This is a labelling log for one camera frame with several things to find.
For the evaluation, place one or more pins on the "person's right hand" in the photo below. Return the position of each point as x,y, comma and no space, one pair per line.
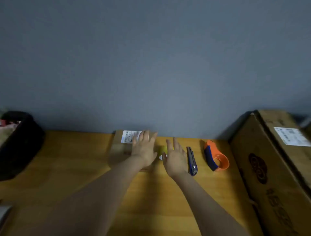
176,161

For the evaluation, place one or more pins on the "person's left hand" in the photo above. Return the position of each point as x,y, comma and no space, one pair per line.
143,152

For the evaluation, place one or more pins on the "person's right middle finger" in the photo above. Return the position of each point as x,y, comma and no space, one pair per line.
175,144

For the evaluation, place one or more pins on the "person's left thumb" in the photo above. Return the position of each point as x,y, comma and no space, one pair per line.
154,137

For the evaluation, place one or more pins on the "person's left middle finger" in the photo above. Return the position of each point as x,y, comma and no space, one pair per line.
141,136

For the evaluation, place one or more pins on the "person's right thumb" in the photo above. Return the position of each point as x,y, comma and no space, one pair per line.
164,158

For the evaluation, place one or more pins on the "person's right forearm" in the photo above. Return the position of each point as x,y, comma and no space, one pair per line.
206,206

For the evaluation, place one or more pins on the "person's left forearm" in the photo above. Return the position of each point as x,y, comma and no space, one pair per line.
97,199

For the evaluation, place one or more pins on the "yellow-green round object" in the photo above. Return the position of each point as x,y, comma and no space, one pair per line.
164,148

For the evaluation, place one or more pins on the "blue utility knife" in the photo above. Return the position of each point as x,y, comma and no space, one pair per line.
192,161

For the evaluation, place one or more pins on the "small labelled cardboard box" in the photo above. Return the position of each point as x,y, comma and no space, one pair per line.
120,150

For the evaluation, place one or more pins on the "orange and blue tape dispenser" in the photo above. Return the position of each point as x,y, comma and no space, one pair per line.
215,156

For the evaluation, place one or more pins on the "large printed cardboard box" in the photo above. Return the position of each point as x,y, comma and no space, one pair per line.
272,175

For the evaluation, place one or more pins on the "black storage bin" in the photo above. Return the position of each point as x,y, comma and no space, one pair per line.
20,155

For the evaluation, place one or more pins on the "red and pink bin contents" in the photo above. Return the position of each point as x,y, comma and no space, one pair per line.
7,128

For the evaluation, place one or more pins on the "grey metal object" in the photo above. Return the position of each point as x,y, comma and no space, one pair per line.
4,215

